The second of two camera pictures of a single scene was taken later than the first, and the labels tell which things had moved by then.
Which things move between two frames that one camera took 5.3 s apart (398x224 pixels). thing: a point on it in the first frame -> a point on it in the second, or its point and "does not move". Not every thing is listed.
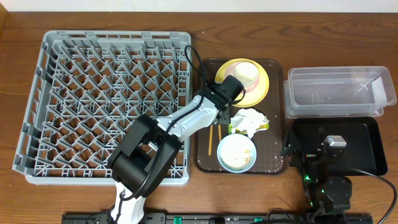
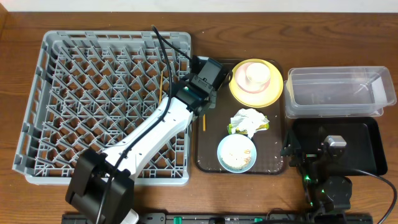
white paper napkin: (247, 120) does not move
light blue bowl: (236, 153) does not move
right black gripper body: (305, 155) does not move
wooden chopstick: (210, 140) -> (161, 88)
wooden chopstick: (219, 132) -> (204, 122)
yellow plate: (259, 94) -> (263, 98)
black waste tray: (366, 147) does not move
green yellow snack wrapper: (266, 126) does not move
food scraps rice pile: (236, 153) does not move
